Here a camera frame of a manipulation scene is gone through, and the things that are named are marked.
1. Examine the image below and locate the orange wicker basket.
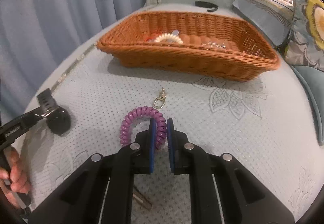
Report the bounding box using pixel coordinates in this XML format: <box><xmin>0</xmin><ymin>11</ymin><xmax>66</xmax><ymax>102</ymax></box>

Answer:
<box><xmin>96</xmin><ymin>11</ymin><xmax>280</xmax><ymax>81</ymax></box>

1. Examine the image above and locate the red braided cord bracelet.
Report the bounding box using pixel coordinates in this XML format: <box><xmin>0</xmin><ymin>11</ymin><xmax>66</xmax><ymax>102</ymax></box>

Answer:
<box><xmin>143</xmin><ymin>31</ymin><xmax>163</xmax><ymax>43</ymax></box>

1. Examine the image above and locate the striped blue pillow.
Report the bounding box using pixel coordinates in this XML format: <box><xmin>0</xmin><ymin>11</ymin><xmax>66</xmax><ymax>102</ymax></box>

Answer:
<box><xmin>232</xmin><ymin>0</ymin><xmax>294</xmax><ymax>47</ymax></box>

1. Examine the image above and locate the black strap band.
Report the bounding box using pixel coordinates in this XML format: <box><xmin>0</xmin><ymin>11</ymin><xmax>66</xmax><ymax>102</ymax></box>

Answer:
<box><xmin>194</xmin><ymin>1</ymin><xmax>218</xmax><ymax>13</ymax></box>

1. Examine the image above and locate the left hand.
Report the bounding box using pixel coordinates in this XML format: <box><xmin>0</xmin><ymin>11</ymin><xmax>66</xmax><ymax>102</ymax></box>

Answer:
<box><xmin>1</xmin><ymin>147</ymin><xmax>31</xmax><ymax>209</ymax></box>

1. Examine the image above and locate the purple coil bracelet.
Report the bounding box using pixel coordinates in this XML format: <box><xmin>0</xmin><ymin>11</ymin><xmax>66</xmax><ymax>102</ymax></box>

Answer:
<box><xmin>119</xmin><ymin>106</ymin><xmax>168</xmax><ymax>150</ymax></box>

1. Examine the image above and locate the light blue bedspread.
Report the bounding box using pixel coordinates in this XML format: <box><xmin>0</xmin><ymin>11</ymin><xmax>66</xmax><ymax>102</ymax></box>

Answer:
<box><xmin>22</xmin><ymin>31</ymin><xmax>323</xmax><ymax>223</ymax></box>

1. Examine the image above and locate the floral yellow blue pillow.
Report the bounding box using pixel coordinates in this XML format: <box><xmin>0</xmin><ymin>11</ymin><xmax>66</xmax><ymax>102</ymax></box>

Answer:
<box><xmin>285</xmin><ymin>0</ymin><xmax>323</xmax><ymax>71</ymax></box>

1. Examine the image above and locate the white bead bracelet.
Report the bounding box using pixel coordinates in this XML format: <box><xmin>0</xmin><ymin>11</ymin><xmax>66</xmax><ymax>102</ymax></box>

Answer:
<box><xmin>154</xmin><ymin>32</ymin><xmax>184</xmax><ymax>44</ymax></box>

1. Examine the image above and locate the blue-grey curtain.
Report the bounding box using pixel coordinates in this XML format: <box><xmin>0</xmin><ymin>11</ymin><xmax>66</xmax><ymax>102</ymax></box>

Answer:
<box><xmin>1</xmin><ymin>0</ymin><xmax>145</xmax><ymax>122</ymax></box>

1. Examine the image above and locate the black wrist watch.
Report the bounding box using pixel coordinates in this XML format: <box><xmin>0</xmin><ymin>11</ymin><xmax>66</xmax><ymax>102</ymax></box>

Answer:
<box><xmin>37</xmin><ymin>89</ymin><xmax>71</xmax><ymax>136</ymax></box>

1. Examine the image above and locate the teal plain pillow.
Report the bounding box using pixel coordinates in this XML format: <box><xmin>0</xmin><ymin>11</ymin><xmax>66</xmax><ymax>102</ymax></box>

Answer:
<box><xmin>291</xmin><ymin>65</ymin><xmax>324</xmax><ymax>146</ymax></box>

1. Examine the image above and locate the gold square clasp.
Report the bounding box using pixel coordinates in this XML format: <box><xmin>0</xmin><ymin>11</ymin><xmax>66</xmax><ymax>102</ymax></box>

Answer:
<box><xmin>153</xmin><ymin>89</ymin><xmax>166</xmax><ymax>109</ymax></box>

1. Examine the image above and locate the clear coil bracelet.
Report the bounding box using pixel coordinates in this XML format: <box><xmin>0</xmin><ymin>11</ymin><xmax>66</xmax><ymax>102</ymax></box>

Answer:
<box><xmin>201</xmin><ymin>40</ymin><xmax>229</xmax><ymax>50</ymax></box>

